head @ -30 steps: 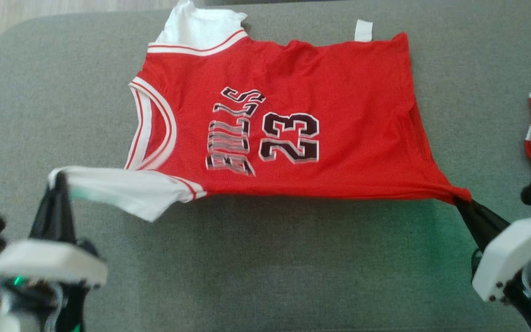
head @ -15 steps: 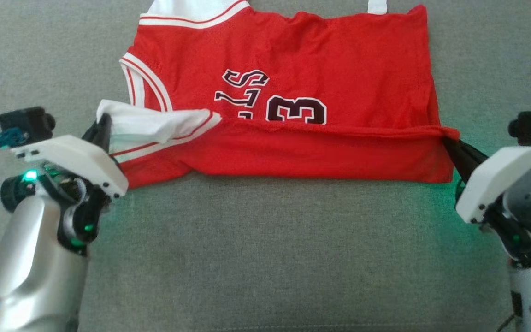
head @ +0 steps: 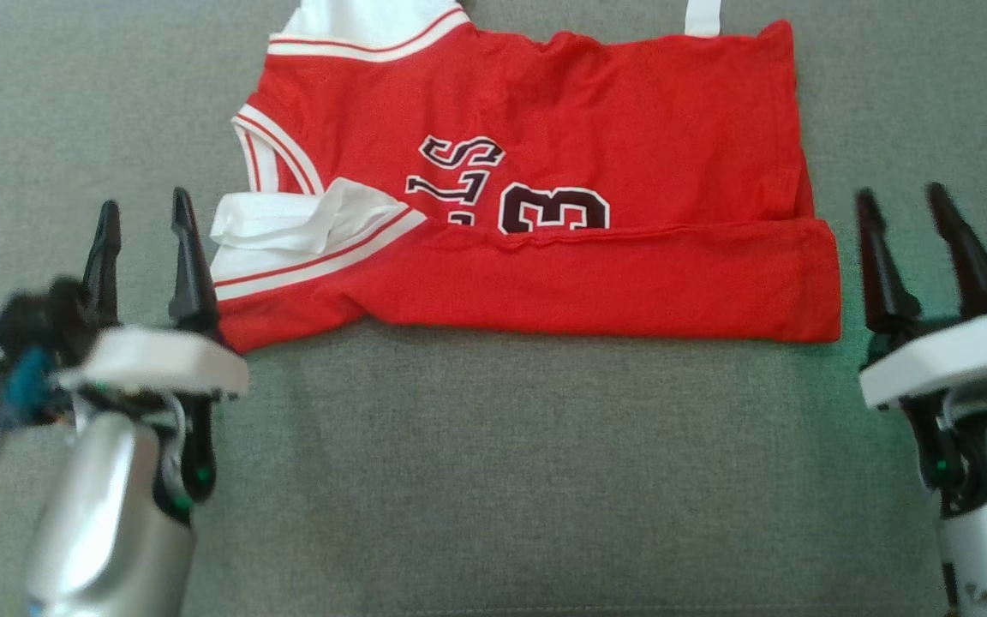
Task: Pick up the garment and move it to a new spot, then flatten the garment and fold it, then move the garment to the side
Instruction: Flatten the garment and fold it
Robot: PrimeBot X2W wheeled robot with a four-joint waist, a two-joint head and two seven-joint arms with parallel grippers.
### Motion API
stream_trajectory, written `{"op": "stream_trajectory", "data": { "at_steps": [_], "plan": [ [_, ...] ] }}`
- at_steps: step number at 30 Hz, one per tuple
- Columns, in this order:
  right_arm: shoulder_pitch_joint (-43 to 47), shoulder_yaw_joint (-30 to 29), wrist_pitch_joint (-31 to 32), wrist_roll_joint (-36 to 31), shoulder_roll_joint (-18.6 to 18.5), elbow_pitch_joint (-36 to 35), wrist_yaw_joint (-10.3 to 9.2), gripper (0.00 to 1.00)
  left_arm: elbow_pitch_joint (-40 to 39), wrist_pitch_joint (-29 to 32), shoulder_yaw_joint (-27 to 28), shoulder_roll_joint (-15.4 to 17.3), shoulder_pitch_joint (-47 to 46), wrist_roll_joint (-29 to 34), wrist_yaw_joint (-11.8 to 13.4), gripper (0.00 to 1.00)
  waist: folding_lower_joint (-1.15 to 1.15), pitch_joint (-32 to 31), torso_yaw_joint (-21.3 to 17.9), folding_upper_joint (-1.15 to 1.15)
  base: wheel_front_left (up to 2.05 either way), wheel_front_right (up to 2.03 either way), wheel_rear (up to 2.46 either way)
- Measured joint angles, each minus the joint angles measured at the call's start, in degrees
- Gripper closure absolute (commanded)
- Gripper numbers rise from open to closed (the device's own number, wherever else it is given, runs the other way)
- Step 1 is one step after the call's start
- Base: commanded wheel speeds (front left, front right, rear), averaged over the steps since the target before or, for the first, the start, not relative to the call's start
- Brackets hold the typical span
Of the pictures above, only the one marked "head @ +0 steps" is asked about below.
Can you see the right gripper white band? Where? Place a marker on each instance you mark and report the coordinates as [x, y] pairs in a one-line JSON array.
[[948, 360]]

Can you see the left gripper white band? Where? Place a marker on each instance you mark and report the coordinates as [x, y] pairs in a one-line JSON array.
[[159, 364]]

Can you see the red white basketball jersey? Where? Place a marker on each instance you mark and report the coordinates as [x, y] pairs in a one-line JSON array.
[[631, 171]]

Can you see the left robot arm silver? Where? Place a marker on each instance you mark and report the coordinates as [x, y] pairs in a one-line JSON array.
[[99, 523]]

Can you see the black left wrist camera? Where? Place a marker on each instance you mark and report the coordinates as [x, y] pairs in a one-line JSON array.
[[31, 334]]

